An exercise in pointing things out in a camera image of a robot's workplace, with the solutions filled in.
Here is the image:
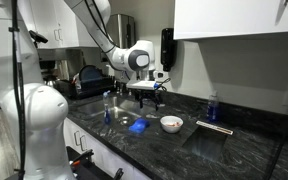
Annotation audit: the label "black power cable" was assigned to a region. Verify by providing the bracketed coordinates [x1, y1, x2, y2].
[263, 96, 288, 180]

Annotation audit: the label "white lower cabinet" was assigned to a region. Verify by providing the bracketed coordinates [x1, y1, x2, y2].
[63, 118, 145, 180]

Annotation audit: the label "metal sink drain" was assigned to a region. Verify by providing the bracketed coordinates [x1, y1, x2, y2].
[118, 116, 132, 126]

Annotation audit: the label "stainless steel sink basin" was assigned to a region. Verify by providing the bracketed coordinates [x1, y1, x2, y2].
[75, 96, 158, 127]

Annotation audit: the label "orange food pieces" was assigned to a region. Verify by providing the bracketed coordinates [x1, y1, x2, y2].
[167, 122, 182, 129]

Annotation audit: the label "clear pump bottle blue liquid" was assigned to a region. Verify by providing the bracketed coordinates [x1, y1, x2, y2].
[102, 90, 113, 126]

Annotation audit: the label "black dish rack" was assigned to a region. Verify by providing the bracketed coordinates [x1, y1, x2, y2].
[55, 74, 117, 100]

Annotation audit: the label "blue sponge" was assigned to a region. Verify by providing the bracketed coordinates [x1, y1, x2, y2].
[128, 118, 151, 135]

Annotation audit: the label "blue dish soap bottle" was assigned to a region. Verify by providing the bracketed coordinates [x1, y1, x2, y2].
[206, 92, 220, 123]

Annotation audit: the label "long white label strip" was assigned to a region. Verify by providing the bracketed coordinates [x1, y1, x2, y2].
[195, 120, 234, 136]

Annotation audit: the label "silver cabinet door handle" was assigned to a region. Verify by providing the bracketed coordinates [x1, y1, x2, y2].
[80, 134, 89, 153]
[73, 130, 82, 148]

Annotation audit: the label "black camera on pole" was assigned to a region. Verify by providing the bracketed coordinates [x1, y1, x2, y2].
[28, 29, 49, 50]

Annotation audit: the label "blue plate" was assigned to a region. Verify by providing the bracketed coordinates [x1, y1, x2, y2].
[78, 64, 104, 84]

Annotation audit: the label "light grey wrist camera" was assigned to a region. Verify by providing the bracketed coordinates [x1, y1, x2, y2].
[126, 79, 159, 91]

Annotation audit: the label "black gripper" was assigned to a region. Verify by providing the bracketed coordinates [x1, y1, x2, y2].
[133, 89, 163, 112]

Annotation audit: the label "black wall soap dispenser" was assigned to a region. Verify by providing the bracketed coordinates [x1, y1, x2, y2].
[160, 27, 178, 73]

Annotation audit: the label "white bowl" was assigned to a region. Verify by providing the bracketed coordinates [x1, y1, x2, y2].
[159, 115, 184, 134]

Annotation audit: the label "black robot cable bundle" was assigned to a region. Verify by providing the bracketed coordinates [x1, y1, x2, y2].
[9, 0, 27, 180]

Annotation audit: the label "white corner upper cabinet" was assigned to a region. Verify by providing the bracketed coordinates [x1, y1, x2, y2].
[30, 0, 100, 50]

